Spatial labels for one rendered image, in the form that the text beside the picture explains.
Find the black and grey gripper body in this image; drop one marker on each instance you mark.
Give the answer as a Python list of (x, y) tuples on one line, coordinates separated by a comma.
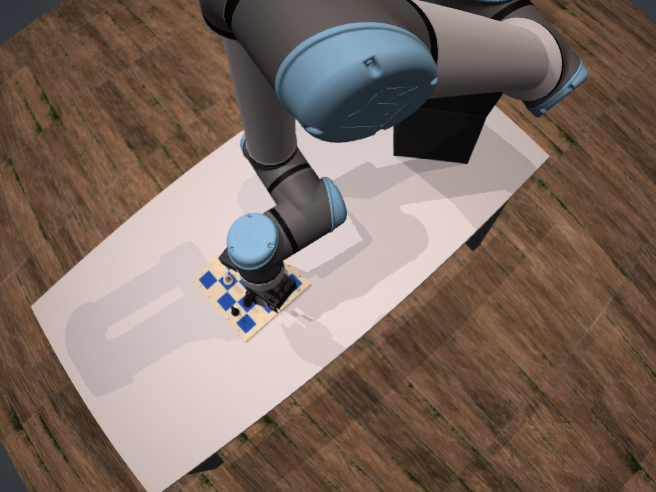
[(272, 297)]

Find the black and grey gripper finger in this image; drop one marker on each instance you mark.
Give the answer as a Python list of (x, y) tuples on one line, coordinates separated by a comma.
[(255, 299)]

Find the blue and cream chessboard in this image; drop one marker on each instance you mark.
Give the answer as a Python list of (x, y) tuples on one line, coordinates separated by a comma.
[(250, 319)]

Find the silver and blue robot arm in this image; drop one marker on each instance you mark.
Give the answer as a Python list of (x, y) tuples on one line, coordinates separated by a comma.
[(349, 68)]

